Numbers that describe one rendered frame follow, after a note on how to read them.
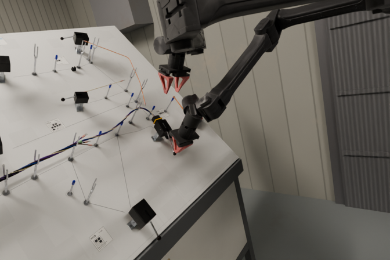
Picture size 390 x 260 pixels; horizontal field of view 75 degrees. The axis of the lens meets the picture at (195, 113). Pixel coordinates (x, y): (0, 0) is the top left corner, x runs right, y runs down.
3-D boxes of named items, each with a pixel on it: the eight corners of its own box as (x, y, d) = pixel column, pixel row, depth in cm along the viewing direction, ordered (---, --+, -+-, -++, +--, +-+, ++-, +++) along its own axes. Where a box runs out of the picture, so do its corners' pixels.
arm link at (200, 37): (197, 46, 45) (184, -19, 43) (164, 53, 45) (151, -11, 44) (208, 54, 87) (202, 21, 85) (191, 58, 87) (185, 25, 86)
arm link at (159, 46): (206, 52, 85) (201, 25, 83) (185, 54, 75) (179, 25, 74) (178, 58, 92) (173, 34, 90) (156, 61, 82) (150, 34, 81)
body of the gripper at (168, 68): (157, 69, 90) (160, 49, 87) (179, 68, 97) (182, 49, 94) (169, 75, 86) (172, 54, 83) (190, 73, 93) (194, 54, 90)
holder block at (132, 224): (147, 252, 77) (159, 241, 70) (122, 219, 79) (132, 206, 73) (158, 241, 80) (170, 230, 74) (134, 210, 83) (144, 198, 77)
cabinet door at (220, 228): (248, 242, 132) (234, 174, 123) (183, 347, 91) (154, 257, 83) (244, 240, 134) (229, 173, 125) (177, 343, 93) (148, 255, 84)
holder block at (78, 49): (57, 46, 115) (60, 29, 109) (83, 48, 122) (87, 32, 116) (59, 52, 113) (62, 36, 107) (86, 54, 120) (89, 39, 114)
